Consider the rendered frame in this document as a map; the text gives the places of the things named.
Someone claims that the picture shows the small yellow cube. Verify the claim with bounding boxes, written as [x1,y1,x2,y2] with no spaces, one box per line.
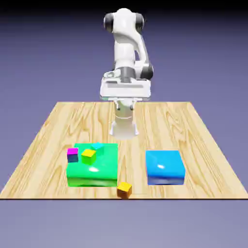
[81,149,97,165]

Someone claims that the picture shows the small cyan cube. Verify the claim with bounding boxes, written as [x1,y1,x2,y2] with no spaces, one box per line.
[91,142,105,156]

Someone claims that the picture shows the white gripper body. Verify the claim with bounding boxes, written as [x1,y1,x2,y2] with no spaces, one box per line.
[99,77,152,102]

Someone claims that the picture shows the small magenta cube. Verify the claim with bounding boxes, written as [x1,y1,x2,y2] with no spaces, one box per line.
[67,147,79,163]

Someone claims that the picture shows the small orange cube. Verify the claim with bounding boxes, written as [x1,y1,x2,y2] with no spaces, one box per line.
[116,182,133,200]

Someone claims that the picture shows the large blue box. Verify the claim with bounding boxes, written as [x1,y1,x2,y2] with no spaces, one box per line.
[145,150,186,186]

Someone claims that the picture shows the large green box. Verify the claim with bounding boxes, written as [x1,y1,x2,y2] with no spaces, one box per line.
[66,142,119,188]

